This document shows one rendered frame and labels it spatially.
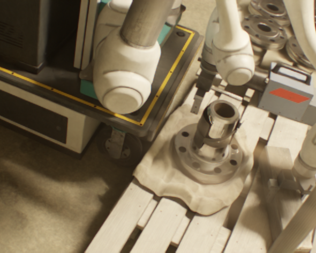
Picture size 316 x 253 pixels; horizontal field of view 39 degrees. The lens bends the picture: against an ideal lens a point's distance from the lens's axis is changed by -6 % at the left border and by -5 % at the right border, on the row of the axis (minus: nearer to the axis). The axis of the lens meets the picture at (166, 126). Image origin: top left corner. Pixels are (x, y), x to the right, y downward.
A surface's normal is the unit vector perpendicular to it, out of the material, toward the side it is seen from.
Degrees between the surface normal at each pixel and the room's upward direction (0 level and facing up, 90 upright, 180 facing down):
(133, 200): 0
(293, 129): 0
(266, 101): 90
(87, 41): 90
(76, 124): 90
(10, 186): 0
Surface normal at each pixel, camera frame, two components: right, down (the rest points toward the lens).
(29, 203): 0.21, -0.69
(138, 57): 0.36, 0.17
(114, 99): 0.11, 0.81
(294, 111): -0.23, 0.66
